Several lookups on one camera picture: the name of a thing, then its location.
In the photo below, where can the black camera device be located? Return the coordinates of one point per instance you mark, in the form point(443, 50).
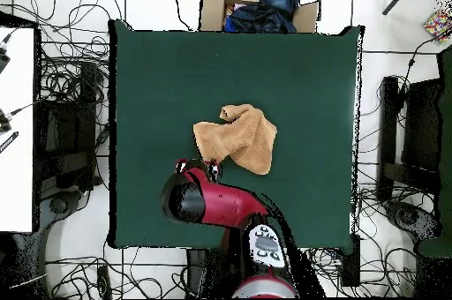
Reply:
point(3, 125)
point(3, 60)

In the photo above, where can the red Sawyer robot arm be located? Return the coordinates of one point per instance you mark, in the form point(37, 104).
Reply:
point(226, 204)

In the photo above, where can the white side table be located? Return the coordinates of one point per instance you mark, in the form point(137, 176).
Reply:
point(17, 137)

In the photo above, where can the tan terry towel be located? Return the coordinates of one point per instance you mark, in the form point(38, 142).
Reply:
point(243, 137)

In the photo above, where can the colourful patterned item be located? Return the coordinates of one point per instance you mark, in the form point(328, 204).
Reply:
point(438, 24)

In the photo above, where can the dark green table cloth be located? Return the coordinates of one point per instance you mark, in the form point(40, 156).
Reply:
point(282, 84)

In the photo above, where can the grey wheeled base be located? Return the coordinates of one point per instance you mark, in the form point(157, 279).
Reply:
point(58, 204)
point(406, 217)

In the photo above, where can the black floor box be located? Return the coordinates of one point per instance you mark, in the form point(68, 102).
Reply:
point(350, 264)

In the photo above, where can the black frame stand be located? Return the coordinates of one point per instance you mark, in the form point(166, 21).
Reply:
point(420, 127)
point(67, 162)

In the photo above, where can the navy blue garment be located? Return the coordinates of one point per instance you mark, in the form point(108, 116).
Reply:
point(257, 19)

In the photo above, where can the black slotted strip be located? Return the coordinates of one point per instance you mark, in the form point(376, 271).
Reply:
point(9, 142)

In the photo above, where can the cardboard box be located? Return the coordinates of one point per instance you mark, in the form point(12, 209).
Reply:
point(212, 14)

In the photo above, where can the green covered side table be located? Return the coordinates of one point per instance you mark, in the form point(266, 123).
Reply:
point(445, 173)

